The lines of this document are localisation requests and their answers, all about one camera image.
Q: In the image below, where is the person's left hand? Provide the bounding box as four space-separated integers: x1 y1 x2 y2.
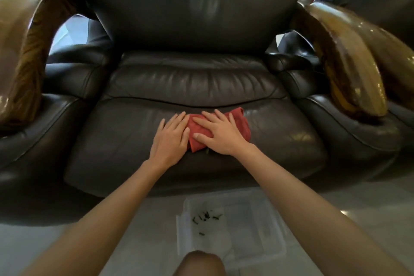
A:
148 112 191 170

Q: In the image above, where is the person's right hand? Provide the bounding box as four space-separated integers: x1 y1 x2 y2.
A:
192 109 257 157

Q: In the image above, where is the red cloth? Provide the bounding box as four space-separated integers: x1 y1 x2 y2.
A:
187 107 252 153

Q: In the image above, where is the clear plastic bin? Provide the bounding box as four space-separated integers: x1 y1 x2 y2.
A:
176 188 288 270

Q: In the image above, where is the person's left forearm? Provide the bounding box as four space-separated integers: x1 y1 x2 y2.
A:
21 157 177 276

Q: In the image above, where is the person's right forearm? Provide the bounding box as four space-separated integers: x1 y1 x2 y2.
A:
234 143 411 276

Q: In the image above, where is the neighbouring sofa wooden armrest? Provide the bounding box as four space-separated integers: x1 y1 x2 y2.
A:
310 0 414 111

